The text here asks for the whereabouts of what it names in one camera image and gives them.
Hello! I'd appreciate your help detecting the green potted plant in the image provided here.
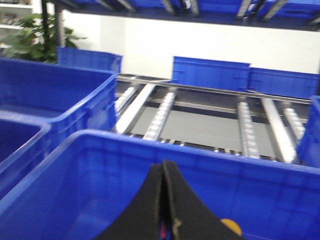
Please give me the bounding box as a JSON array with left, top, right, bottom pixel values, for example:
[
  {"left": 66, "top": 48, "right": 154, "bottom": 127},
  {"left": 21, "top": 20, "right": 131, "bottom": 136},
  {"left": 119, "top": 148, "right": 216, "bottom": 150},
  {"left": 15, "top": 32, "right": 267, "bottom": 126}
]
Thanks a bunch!
[{"left": 0, "top": 13, "right": 87, "bottom": 65}]

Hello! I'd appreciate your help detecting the yellow mushroom push button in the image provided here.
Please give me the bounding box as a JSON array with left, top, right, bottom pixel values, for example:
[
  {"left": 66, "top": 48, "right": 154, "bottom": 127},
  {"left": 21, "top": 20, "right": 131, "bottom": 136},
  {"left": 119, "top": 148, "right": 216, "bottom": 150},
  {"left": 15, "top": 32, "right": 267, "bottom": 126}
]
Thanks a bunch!
[{"left": 220, "top": 218, "right": 243, "bottom": 236}]

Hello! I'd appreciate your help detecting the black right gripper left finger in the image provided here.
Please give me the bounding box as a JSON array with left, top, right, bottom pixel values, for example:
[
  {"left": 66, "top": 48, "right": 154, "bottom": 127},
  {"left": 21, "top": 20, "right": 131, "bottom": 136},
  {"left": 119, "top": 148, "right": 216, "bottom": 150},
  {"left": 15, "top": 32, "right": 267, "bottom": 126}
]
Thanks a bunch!
[{"left": 95, "top": 164, "right": 163, "bottom": 240}]

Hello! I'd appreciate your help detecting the blue plastic target crate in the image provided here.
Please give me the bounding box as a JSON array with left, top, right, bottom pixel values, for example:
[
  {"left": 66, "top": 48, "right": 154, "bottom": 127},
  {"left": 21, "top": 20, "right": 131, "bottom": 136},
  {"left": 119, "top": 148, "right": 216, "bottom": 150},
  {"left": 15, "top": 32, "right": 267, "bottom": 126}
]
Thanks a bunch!
[{"left": 0, "top": 130, "right": 320, "bottom": 240}]

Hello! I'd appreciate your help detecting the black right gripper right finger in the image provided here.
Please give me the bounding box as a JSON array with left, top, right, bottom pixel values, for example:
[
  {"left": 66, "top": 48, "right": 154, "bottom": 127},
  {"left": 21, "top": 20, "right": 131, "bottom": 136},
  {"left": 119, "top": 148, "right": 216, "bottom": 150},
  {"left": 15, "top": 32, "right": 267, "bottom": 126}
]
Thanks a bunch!
[{"left": 163, "top": 160, "right": 244, "bottom": 240}]

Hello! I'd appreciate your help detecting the far blue crate left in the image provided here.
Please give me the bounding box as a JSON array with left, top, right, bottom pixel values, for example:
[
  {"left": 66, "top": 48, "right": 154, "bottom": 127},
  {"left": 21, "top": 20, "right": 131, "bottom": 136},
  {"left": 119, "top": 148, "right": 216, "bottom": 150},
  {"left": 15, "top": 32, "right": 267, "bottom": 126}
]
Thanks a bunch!
[{"left": 171, "top": 56, "right": 250, "bottom": 92}]

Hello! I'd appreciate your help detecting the overhead rack shelf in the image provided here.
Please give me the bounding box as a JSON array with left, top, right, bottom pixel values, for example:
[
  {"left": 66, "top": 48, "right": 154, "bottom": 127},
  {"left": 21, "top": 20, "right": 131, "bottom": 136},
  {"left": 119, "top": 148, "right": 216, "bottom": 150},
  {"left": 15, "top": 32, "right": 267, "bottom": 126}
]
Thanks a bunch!
[{"left": 53, "top": 0, "right": 320, "bottom": 32}]

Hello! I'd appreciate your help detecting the blue crate behind source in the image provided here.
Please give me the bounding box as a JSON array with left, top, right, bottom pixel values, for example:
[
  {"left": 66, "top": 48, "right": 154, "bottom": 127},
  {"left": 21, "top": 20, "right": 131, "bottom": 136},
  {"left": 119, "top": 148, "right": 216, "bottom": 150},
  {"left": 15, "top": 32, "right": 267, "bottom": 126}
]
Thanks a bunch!
[{"left": 0, "top": 57, "right": 120, "bottom": 133}]

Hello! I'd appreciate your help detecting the far blue crate right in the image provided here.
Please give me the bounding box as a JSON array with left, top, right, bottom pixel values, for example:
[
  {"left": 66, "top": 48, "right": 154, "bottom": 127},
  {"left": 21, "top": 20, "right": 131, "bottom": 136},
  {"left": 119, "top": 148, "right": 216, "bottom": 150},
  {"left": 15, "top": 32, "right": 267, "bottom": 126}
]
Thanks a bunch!
[{"left": 248, "top": 67, "right": 320, "bottom": 99}]

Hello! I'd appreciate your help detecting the blue crate right rear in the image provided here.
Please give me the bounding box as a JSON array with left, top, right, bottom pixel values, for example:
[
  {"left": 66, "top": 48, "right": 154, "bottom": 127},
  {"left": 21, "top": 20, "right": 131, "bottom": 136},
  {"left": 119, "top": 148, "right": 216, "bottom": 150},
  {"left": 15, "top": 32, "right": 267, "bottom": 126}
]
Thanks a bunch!
[{"left": 296, "top": 95, "right": 320, "bottom": 168}]

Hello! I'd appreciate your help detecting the blue plastic source crate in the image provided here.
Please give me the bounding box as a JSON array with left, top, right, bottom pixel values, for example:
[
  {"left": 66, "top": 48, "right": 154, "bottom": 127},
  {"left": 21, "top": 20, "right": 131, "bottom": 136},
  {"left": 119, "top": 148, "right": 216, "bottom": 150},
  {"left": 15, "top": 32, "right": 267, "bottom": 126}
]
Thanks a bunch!
[{"left": 0, "top": 119, "right": 51, "bottom": 199}]

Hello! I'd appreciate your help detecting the metal roller conveyor rack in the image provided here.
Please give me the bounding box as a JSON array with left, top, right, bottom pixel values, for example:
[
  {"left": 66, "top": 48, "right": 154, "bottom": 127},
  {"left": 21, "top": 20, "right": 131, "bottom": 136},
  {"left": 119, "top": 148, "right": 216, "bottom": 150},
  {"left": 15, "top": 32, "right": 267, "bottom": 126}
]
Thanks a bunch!
[{"left": 115, "top": 74, "right": 311, "bottom": 164}]

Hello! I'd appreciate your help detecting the far blue crate by plant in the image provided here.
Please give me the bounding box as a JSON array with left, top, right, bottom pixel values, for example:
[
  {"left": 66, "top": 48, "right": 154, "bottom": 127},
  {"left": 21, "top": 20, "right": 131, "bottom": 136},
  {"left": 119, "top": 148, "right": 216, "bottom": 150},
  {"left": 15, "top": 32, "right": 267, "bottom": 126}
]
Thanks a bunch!
[{"left": 56, "top": 47, "right": 123, "bottom": 73}]

